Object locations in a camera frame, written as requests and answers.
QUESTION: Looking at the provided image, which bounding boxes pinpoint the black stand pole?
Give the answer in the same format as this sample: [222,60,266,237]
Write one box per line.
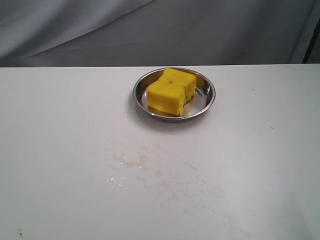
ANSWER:
[302,20,320,64]

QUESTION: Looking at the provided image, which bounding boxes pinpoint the yellow sponge block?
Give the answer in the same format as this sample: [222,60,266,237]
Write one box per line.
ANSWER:
[146,68,197,117]

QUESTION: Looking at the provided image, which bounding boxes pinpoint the grey backdrop cloth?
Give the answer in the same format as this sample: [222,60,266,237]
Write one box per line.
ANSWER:
[0,0,320,67]

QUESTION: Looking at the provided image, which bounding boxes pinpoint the orange liquid spill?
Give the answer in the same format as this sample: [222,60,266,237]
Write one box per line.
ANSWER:
[106,139,201,198]

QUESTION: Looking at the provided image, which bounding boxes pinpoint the round stainless steel dish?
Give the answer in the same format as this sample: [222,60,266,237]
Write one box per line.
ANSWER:
[132,67,216,123]

